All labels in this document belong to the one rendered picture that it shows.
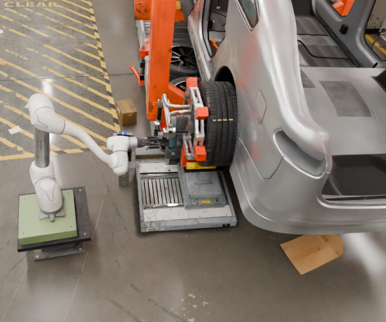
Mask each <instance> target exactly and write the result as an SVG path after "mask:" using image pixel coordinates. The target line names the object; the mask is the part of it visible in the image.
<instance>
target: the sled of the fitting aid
mask: <svg viewBox="0 0 386 322"><path fill-rule="evenodd" d="M177 170H178V176H179V180H180V186H181V193H182V197H183V203H184V208H185V210H193V209H205V208H224V207H225V205H226V200H225V197H224V193H223V189H222V185H221V183H220V179H219V183H220V187H221V189H222V197H205V198H192V199H189V197H188V193H187V188H186V184H185V178H184V174H183V169H182V168H181V162H178V166H177ZM217 176H218V178H219V174H218V172H217Z"/></svg>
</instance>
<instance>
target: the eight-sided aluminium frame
mask: <svg viewBox="0 0 386 322"><path fill-rule="evenodd" d="M195 95H196V97H197V99H198V103H197V102H196V98H195ZM188 98H189V103H190V98H192V103H193V106H194V127H195V133H194V144H193V148H192V143H191V139H190V134H187V135H185V134H182V141H183V146H184V149H185V155H186V156H185V157H186V159H187V160H195V157H194V146H197V142H198V141H199V146H202V145H203V141H204V139H205V133H204V120H203V119H200V130H201V131H200V132H198V119H196V113H195V110H196V109H197V107H204V106H203V102H202V99H201V95H200V93H199V89H198V88H197V87H190V88H189V89H188V90H186V91H185V93H184V100H183V105H186V104H187V99H188ZM187 142H188V143H189V150H190V153H189V151H188V148H187Z"/></svg>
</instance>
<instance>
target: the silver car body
mask: <svg viewBox="0 0 386 322"><path fill-rule="evenodd" d="M375 2H376V0H354V2H353V4H352V6H351V8H350V10H349V12H348V14H347V15H345V16H342V15H341V14H340V13H339V12H338V11H337V10H336V9H335V8H334V7H333V6H332V5H331V4H330V3H329V2H328V1H327V0H194V3H195V6H194V8H193V9H192V11H191V12H190V15H189V16H188V19H187V30H188V32H189V36H190V40H191V42H192V46H193V49H194V54H195V57H196V62H197V67H198V70H199V74H200V76H201V80H202V81H213V78H214V77H215V74H216V72H217V70H218V69H219V67H220V66H222V65H227V66H228V67H229V69H230V70H231V72H232V74H233V78H234V81H235V86H236V95H237V104H238V127H237V137H236V146H235V153H234V157H233V161H232V164H231V167H230V169H229V171H230V174H231V177H232V180H233V184H234V186H235V190H236V194H237V197H238V200H239V203H240V207H241V209H242V213H243V215H244V217H245V218H246V219H247V220H248V221H249V222H250V223H251V224H252V225H254V226H256V227H259V228H261V229H265V230H267V231H273V232H276V233H286V234H310V235H319V234H350V233H368V232H377V231H386V60H383V59H382V58H381V57H380V56H379V55H378V54H377V53H376V52H375V51H374V50H373V49H372V48H371V47H370V46H369V45H368V44H367V41H366V38H365V33H366V26H367V23H368V21H369V18H370V16H371V13H372V11H373V8H374V5H375Z"/></svg>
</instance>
